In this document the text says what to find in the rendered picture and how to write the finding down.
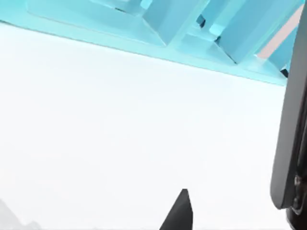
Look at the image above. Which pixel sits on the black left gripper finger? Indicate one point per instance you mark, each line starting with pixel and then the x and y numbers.
pixel 182 215

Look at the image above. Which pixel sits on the light blue rack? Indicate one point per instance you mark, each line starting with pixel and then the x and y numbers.
pixel 168 21

